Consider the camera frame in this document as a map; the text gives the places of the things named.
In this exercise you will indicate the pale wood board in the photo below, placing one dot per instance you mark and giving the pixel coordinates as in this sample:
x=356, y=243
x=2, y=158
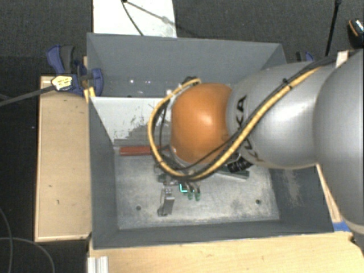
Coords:
x=62, y=166

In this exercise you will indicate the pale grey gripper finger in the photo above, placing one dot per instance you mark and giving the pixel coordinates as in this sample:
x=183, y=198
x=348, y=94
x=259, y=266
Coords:
x=162, y=211
x=170, y=205

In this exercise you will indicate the red-brown flat block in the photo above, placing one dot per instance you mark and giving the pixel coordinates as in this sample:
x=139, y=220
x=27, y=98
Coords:
x=133, y=151

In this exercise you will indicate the black cylinder on white bracket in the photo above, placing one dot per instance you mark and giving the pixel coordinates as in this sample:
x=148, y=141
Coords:
x=237, y=165

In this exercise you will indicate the grey metal bin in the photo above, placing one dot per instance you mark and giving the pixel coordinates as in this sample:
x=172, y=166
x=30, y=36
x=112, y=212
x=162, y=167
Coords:
x=136, y=186

